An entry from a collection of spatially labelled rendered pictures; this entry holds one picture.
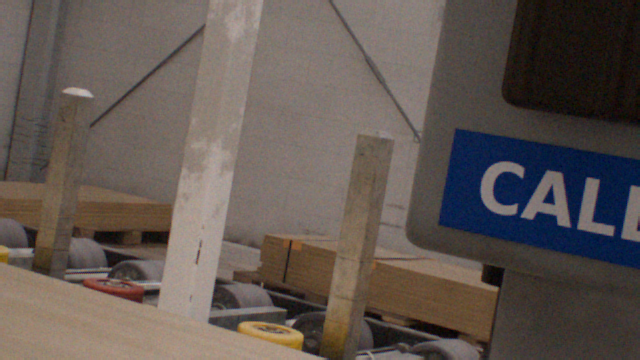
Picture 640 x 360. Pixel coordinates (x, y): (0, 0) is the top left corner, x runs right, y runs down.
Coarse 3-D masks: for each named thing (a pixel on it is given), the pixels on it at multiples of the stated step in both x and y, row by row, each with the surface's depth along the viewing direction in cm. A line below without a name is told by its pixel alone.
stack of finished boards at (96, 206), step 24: (0, 192) 789; (24, 192) 813; (96, 192) 898; (120, 192) 931; (0, 216) 757; (24, 216) 776; (96, 216) 836; (120, 216) 858; (144, 216) 882; (168, 216) 906
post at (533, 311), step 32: (512, 288) 26; (544, 288) 26; (576, 288) 25; (512, 320) 26; (544, 320) 26; (576, 320) 25; (608, 320) 25; (512, 352) 26; (544, 352) 26; (576, 352) 25; (608, 352) 25
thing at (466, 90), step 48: (480, 0) 25; (480, 48) 25; (432, 96) 25; (480, 96) 25; (432, 144) 25; (576, 144) 24; (624, 144) 23; (432, 192) 25; (432, 240) 25; (480, 240) 25; (624, 288) 23
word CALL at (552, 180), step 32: (480, 160) 25; (512, 160) 24; (544, 160) 24; (576, 160) 24; (608, 160) 23; (448, 192) 25; (480, 192) 25; (512, 192) 24; (544, 192) 24; (576, 192) 24; (608, 192) 23; (448, 224) 25; (480, 224) 25; (512, 224) 24; (544, 224) 24; (576, 224) 24; (608, 224) 23; (608, 256) 23
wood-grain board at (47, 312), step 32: (0, 288) 148; (32, 288) 152; (64, 288) 155; (0, 320) 130; (32, 320) 133; (64, 320) 136; (96, 320) 139; (128, 320) 142; (160, 320) 145; (192, 320) 149; (0, 352) 116; (32, 352) 118; (64, 352) 121; (96, 352) 123; (128, 352) 126; (160, 352) 128; (192, 352) 131; (224, 352) 134; (256, 352) 137; (288, 352) 140
